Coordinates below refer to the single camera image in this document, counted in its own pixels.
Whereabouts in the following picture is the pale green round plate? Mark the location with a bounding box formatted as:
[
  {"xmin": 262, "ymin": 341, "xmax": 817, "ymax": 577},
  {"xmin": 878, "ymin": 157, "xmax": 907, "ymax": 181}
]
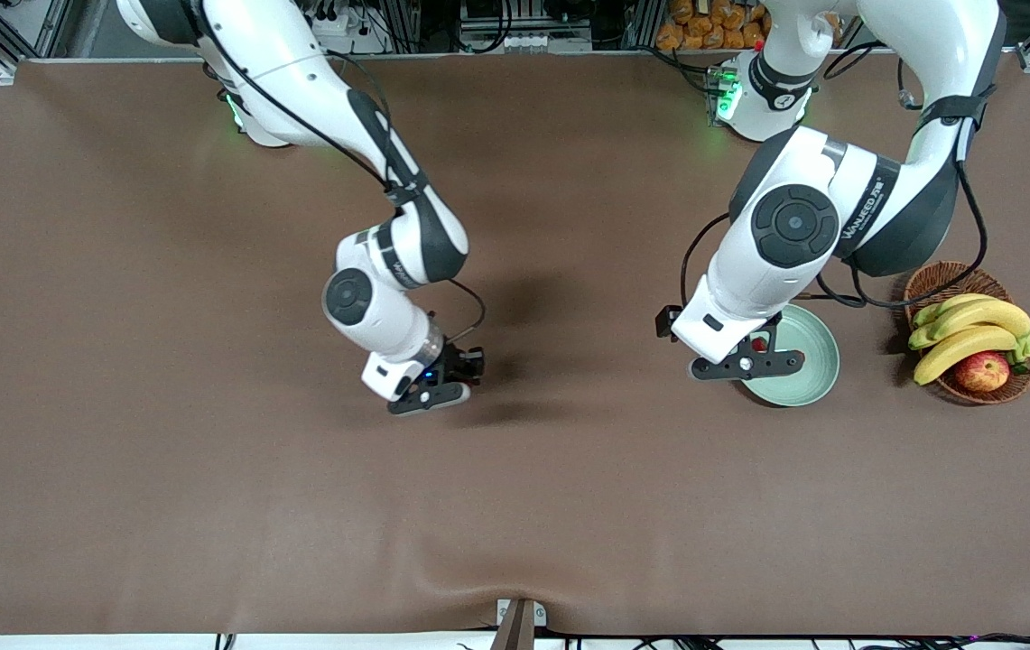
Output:
[{"xmin": 740, "ymin": 302, "xmax": 840, "ymax": 408}]

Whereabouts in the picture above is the brown wicker basket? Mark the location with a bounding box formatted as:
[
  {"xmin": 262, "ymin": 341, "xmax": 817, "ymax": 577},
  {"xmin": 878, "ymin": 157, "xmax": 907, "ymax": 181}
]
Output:
[{"xmin": 903, "ymin": 261, "xmax": 1030, "ymax": 405}]

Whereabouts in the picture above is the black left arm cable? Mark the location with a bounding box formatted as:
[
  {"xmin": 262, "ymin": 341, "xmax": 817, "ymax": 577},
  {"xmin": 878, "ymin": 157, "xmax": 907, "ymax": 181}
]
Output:
[{"xmin": 679, "ymin": 41, "xmax": 991, "ymax": 310}]

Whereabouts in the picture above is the long white socket strip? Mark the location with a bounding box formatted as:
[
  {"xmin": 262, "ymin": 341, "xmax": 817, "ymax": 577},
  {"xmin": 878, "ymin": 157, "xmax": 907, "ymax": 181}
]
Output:
[{"xmin": 501, "ymin": 34, "xmax": 592, "ymax": 52}]

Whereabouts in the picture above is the white power strip with plugs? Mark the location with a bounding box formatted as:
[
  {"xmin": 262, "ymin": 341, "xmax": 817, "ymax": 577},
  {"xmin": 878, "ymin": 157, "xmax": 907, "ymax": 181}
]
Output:
[{"xmin": 311, "ymin": 0, "xmax": 389, "ymax": 55}]

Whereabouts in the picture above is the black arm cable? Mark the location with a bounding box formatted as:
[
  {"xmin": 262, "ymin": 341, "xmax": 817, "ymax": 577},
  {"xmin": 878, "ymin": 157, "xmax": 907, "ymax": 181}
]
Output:
[
  {"xmin": 199, "ymin": 0, "xmax": 487, "ymax": 348},
  {"xmin": 679, "ymin": 41, "xmax": 991, "ymax": 310}
]

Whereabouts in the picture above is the yellow banana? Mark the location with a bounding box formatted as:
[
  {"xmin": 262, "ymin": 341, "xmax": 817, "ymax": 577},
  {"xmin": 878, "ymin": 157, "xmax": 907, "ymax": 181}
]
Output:
[
  {"xmin": 912, "ymin": 293, "xmax": 998, "ymax": 330},
  {"xmin": 914, "ymin": 325, "xmax": 1021, "ymax": 387},
  {"xmin": 908, "ymin": 299, "xmax": 1030, "ymax": 362}
]

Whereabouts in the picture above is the aluminium frame post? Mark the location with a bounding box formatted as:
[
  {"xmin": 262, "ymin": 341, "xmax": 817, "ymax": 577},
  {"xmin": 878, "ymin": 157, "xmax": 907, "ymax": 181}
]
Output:
[
  {"xmin": 381, "ymin": 0, "xmax": 430, "ymax": 53},
  {"xmin": 625, "ymin": 0, "xmax": 667, "ymax": 51}
]

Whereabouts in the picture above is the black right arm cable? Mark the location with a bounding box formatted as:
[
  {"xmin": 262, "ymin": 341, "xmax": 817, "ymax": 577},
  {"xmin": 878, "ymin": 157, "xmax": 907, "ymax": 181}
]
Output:
[{"xmin": 199, "ymin": 0, "xmax": 487, "ymax": 348}]

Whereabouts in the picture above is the pack of brown bread rolls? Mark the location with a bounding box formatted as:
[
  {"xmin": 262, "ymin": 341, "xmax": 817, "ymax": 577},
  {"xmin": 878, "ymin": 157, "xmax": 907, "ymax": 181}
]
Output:
[{"xmin": 656, "ymin": 0, "xmax": 773, "ymax": 51}]

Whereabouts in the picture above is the red apple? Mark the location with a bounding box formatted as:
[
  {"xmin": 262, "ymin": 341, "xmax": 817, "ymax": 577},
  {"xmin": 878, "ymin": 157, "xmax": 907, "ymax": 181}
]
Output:
[{"xmin": 954, "ymin": 350, "xmax": 1012, "ymax": 394}]

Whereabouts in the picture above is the brown table cover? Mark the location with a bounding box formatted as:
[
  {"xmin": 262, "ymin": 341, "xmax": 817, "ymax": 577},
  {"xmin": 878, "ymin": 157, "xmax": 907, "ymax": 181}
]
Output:
[{"xmin": 0, "ymin": 50, "xmax": 1030, "ymax": 637}]

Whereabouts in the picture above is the table edge camera post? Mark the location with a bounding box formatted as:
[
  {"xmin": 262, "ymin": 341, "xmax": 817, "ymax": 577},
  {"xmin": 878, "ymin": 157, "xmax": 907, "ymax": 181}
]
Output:
[{"xmin": 490, "ymin": 599, "xmax": 548, "ymax": 650}]

